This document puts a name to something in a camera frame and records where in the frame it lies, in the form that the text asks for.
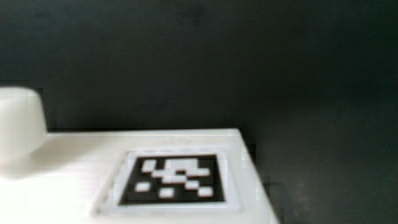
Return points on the white front drawer tray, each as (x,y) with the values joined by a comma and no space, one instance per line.
(144,177)

